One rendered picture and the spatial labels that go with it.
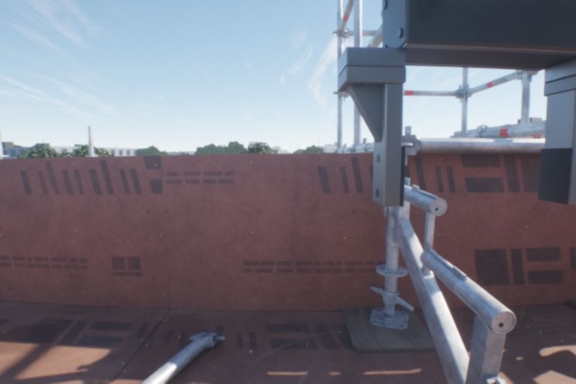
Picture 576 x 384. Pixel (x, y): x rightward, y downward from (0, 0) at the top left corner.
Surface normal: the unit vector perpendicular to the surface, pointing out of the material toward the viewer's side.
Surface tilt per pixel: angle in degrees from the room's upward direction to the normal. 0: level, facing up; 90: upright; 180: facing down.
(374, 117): 90
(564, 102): 90
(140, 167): 90
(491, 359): 92
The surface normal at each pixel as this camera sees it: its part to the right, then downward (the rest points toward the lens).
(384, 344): 0.00, -0.99
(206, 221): -0.02, 0.11
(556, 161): -1.00, 0.01
